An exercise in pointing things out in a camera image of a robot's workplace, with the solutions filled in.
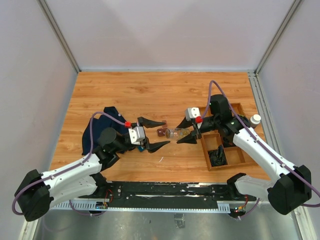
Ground clear pill bottle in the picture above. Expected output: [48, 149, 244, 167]
[165, 128, 191, 141]

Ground red pill organizer box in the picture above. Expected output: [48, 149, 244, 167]
[156, 120, 168, 137]

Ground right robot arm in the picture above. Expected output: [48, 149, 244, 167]
[178, 94, 312, 215]

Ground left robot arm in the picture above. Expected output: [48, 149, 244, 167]
[11, 117, 168, 222]

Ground teal pill organizer box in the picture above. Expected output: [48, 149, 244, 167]
[137, 146, 145, 152]

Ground wooden compartment tray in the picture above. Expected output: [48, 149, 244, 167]
[197, 102, 261, 172]

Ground dark navy cloth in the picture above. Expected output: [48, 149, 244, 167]
[82, 106, 128, 156]

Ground white pill bottle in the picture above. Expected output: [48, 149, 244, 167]
[249, 114, 262, 129]

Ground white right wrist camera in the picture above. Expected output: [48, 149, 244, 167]
[185, 107, 201, 121]

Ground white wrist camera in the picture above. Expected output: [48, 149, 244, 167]
[185, 107, 201, 121]
[128, 126, 146, 146]

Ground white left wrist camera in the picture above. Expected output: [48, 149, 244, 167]
[128, 126, 146, 146]

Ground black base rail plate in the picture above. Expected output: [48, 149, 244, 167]
[77, 181, 258, 211]

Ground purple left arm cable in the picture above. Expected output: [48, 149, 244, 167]
[11, 111, 132, 217]

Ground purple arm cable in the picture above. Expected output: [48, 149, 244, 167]
[201, 80, 320, 221]
[11, 111, 132, 217]

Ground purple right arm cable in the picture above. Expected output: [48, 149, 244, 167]
[201, 80, 320, 221]

